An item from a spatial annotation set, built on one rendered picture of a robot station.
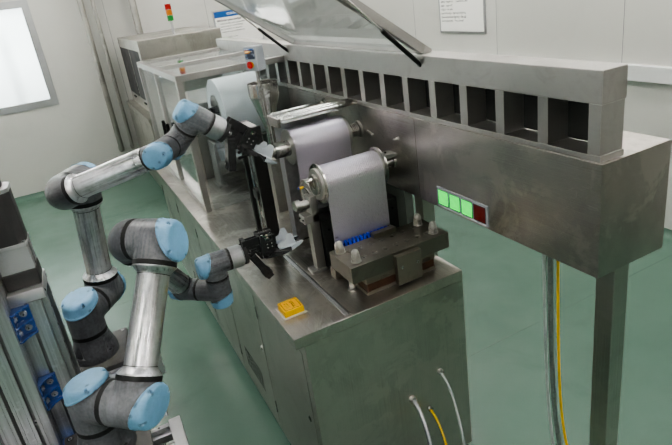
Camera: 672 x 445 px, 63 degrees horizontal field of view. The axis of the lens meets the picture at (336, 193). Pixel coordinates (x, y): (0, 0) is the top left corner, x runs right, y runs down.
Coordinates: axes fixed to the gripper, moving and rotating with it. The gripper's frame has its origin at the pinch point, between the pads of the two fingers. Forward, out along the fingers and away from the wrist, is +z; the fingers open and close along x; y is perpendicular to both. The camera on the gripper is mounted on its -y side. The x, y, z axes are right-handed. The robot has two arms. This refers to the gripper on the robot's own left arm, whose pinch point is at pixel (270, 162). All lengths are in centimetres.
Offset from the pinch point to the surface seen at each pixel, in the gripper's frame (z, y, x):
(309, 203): 22.1, -7.0, 2.1
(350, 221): 36.1, -6.0, -6.0
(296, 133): 13.4, 13.7, 20.5
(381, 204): 44.9, 4.7, -6.1
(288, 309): 22.0, -40.4, -18.2
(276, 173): 36, -5, 68
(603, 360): 89, -6, -81
